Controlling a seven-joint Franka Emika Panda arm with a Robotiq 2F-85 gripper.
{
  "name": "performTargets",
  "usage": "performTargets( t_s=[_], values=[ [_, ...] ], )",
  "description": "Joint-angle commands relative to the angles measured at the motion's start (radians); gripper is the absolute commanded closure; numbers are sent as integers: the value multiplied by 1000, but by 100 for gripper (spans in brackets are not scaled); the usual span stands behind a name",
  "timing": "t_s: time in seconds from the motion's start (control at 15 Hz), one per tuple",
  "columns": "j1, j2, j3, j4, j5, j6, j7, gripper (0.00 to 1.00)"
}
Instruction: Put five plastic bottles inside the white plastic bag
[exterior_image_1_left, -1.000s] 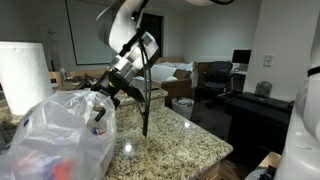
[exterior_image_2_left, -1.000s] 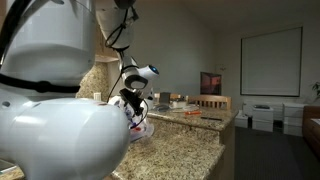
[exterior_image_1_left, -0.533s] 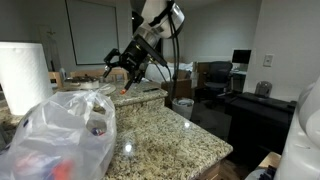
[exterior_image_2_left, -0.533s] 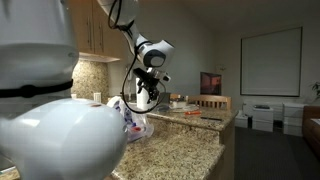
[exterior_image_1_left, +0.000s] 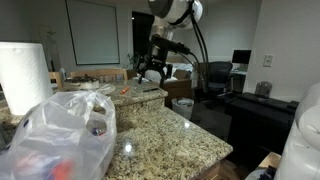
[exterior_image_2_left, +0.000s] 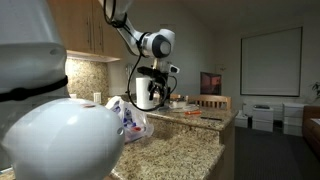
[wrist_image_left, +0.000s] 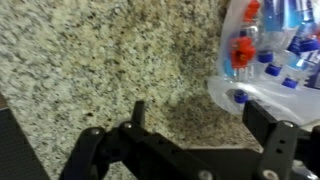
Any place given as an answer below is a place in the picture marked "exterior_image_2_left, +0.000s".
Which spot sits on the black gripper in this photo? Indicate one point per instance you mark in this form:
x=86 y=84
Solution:
x=156 y=76

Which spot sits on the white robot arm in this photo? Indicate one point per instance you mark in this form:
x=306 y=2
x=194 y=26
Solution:
x=50 y=140

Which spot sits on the white plastic bag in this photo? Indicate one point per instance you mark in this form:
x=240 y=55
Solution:
x=146 y=130

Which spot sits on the white paper towel roll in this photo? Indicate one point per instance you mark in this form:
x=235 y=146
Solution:
x=142 y=93

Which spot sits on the white bowl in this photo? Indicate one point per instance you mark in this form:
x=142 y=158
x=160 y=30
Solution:
x=178 y=104

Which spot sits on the white paper sheet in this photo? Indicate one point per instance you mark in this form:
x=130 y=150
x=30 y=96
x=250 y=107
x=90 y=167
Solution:
x=193 y=107

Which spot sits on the orange marker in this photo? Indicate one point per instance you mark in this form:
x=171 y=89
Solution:
x=193 y=112

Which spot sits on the wooden chair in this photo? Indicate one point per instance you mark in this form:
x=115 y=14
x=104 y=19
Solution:
x=208 y=100

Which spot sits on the dark reddish framed picture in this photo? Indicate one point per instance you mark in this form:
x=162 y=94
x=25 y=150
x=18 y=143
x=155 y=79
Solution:
x=210 y=83

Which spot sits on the thin black flat object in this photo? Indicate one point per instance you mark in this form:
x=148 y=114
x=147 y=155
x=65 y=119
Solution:
x=211 y=118

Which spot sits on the white printer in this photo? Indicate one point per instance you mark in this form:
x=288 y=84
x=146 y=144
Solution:
x=262 y=120

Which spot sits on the white projector screen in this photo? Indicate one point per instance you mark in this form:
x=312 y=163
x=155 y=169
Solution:
x=271 y=61

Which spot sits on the white drawer unit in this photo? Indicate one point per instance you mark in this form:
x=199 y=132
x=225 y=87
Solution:
x=293 y=118

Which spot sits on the green house plant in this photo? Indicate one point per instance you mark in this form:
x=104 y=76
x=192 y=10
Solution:
x=316 y=87

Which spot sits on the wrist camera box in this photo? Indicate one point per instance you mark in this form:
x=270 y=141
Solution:
x=173 y=69

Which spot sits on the white wall phone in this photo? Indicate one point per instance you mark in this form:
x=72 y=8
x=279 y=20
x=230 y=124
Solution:
x=129 y=70

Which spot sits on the white wall outlet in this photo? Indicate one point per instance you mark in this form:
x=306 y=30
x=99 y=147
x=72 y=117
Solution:
x=97 y=97

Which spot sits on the wooden wall cabinets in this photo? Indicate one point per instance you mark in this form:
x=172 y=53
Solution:
x=90 y=30

